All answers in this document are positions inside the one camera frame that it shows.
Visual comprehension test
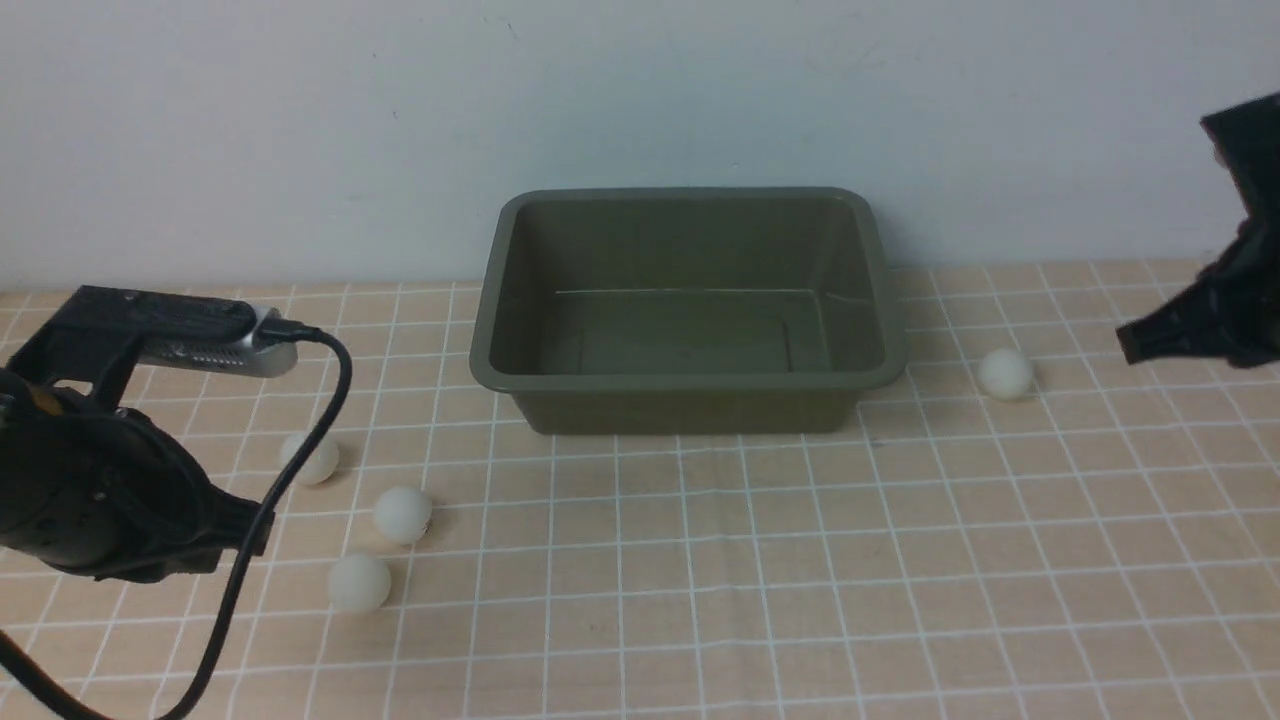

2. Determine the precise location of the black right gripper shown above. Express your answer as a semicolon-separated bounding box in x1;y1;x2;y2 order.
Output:
1116;94;1279;369

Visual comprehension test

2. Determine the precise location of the beige checkered tablecloth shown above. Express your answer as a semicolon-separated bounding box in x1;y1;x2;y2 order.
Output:
0;256;1280;720

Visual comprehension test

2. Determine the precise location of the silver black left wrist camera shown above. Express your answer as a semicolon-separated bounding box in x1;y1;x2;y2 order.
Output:
6;284;316;407

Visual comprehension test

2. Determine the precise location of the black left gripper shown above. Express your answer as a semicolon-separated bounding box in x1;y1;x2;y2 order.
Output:
1;372;275;583

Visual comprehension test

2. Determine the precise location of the white ping-pong ball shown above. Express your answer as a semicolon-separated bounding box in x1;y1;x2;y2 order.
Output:
372;486;434;546
326;553;392;614
975;347;1036;402
276;432;340;487

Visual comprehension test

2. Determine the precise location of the black camera cable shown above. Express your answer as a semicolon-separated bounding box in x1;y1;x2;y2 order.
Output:
0;320;355;720

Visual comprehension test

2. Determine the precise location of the olive green plastic bin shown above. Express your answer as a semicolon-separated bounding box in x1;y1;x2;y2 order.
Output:
468;187;908;436

